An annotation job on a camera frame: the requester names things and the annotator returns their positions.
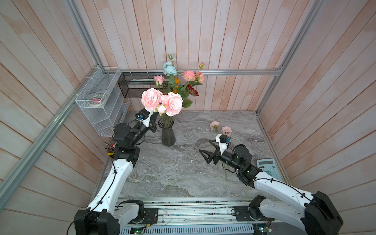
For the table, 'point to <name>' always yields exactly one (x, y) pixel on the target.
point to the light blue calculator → (269, 166)
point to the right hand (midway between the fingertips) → (204, 145)
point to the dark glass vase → (168, 137)
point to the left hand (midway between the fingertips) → (159, 109)
